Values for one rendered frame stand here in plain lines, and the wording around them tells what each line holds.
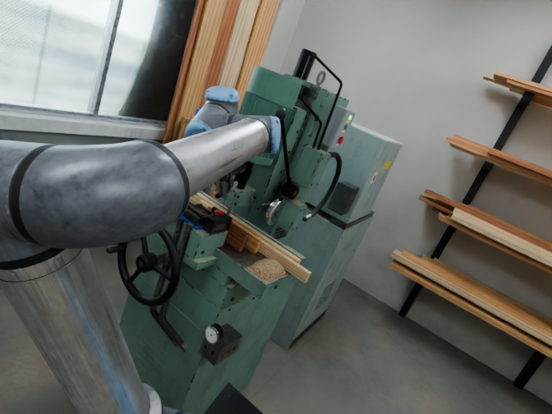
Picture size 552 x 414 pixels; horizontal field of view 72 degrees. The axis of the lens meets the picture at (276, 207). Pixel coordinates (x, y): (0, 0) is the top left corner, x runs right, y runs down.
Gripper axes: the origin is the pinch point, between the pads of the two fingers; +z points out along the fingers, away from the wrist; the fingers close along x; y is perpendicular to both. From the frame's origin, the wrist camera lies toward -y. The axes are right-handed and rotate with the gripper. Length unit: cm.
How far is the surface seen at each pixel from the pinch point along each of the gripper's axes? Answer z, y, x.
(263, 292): 19.1, -9.4, -26.6
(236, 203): 12.1, 9.8, 3.8
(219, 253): 16.9, -8.4, -5.9
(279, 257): 21.4, 6.9, -20.2
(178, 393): 70, -39, -11
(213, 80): 45, 123, 138
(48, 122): 29, 0, 136
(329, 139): -1, 52, -7
